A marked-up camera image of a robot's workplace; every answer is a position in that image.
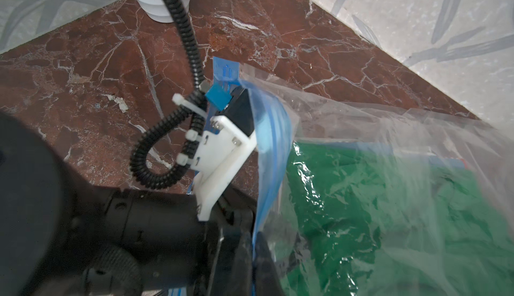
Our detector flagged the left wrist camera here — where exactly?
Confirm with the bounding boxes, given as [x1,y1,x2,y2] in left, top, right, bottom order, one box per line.
[173,85,256,222]

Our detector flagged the green tank top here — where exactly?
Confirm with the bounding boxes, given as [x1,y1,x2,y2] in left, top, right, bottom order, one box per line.
[281,142,513,295]

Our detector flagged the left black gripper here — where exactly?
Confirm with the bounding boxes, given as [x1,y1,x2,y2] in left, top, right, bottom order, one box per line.
[60,183,256,295]

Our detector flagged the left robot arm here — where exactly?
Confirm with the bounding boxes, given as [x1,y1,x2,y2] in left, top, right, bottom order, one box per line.
[1,114,253,295]

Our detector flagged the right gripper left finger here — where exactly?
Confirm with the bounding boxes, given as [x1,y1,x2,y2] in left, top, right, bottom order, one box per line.
[206,231,253,295]

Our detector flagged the clear vacuum bag blue zip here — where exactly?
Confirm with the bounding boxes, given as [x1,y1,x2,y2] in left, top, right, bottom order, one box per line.
[188,58,513,295]

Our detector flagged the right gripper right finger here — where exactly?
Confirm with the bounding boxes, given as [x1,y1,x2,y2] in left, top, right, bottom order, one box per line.
[254,232,285,296]

